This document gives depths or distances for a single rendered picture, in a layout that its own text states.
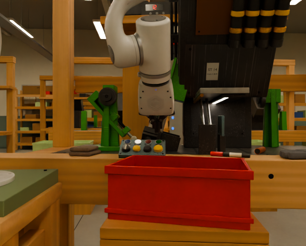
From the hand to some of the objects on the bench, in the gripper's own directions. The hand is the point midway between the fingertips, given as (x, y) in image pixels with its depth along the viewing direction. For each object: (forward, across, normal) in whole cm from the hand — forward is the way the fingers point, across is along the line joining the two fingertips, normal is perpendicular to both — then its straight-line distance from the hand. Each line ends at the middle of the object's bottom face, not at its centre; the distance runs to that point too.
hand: (157, 125), depth 86 cm
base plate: (+32, -14, -24) cm, 43 cm away
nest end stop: (+23, +5, -18) cm, 30 cm away
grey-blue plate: (+22, -23, -12) cm, 34 cm away
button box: (+17, +5, +1) cm, 18 cm away
